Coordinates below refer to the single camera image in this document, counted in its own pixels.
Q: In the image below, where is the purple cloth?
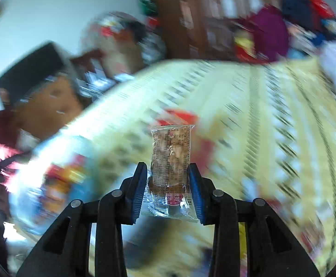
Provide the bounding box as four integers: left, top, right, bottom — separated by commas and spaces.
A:
247, 6, 291, 64

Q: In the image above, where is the yellow patterned blanket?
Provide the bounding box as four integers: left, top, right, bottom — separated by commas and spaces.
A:
32, 59, 336, 277

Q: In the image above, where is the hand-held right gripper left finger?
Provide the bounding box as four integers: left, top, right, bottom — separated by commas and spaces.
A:
16, 162, 148, 277

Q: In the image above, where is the brown wooden cabinet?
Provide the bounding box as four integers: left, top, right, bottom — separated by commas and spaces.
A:
145, 0, 315, 61

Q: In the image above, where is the dark blue cloth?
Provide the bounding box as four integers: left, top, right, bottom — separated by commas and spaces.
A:
280, 0, 315, 32

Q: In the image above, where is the green packet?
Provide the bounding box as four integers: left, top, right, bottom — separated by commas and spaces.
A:
139, 0, 160, 18

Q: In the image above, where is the clear bag of packets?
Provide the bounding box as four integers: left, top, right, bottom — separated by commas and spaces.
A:
80, 12, 167, 78

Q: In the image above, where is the red yellow snack bag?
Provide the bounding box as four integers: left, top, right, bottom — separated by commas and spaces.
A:
233, 29, 258, 62

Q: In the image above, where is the brown wooden nightstand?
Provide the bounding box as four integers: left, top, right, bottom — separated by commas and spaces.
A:
12, 76, 85, 142

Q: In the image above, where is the brown snack packet clear wrapper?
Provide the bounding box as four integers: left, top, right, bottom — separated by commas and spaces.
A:
140, 124, 200, 223

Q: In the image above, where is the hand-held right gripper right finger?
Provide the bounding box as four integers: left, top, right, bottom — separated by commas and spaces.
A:
187, 163, 321, 277

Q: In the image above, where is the black monitor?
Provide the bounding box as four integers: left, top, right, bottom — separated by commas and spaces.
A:
0, 42, 70, 104

